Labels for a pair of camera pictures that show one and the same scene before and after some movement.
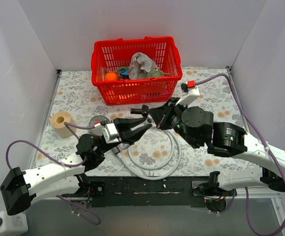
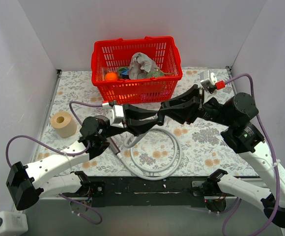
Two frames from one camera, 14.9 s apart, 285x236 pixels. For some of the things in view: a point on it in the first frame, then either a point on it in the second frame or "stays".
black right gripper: [165, 118] → [199, 103]
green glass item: [157, 74] stays
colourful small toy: [123, 73] stays
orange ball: [111, 76] stays
